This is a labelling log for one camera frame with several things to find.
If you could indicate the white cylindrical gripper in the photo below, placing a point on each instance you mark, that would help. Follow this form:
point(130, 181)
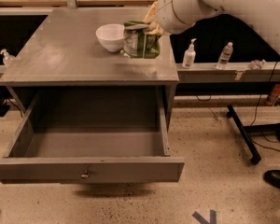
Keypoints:
point(165, 10)

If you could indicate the green jalapeno chip bag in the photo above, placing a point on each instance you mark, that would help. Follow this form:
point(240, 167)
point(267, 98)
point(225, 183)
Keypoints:
point(139, 42)

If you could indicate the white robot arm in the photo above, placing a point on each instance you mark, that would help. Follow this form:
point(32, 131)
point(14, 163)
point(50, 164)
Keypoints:
point(252, 25)

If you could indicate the grey cabinet counter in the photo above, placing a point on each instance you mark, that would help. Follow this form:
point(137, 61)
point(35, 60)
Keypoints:
point(68, 81)

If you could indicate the grey open drawer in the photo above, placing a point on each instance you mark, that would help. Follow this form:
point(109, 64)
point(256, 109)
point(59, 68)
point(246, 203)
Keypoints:
point(118, 135)

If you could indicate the round metal drawer knob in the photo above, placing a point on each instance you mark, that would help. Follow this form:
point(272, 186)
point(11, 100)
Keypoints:
point(85, 175)

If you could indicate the white ceramic bowl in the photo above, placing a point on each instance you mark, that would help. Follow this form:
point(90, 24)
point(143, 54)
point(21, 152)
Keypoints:
point(110, 36)

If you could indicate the white pump sanitizer bottle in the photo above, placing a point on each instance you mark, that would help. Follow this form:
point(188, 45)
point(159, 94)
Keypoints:
point(189, 55)

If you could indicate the crumpled clear plastic wrap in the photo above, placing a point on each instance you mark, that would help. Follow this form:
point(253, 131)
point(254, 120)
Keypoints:
point(257, 64)

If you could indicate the orange bottle under bench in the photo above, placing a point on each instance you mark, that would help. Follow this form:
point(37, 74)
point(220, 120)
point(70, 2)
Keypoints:
point(273, 95)

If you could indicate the black table leg base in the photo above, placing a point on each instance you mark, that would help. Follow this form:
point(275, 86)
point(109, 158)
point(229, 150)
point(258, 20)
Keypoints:
point(246, 132)

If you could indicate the clear pump bottle left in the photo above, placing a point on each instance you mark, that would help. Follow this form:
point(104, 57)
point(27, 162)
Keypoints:
point(7, 58)

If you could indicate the black shoe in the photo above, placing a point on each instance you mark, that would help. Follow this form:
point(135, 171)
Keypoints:
point(273, 178)

